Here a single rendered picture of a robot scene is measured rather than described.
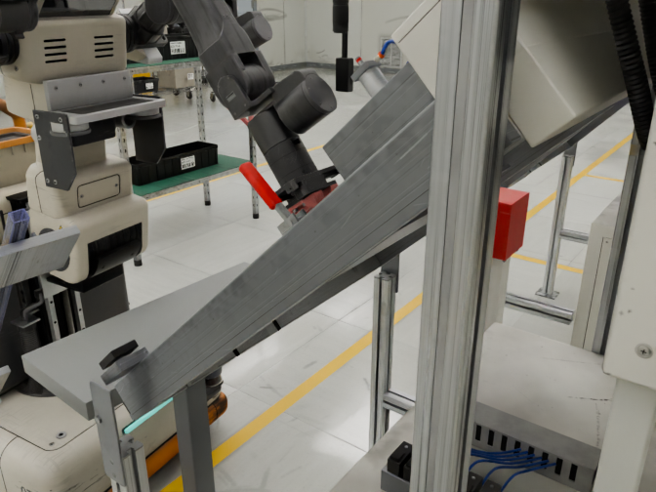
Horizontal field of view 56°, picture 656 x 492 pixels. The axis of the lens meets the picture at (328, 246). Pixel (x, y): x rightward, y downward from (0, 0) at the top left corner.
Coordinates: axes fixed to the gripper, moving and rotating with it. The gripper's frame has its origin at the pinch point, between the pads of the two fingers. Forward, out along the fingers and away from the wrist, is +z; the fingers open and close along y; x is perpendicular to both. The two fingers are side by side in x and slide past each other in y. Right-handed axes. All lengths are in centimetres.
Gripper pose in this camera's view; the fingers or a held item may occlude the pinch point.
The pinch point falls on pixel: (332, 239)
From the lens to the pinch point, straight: 85.0
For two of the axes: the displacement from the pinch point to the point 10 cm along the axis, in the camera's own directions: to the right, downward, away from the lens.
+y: 6.0, -3.0, 7.5
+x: -6.4, 3.8, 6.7
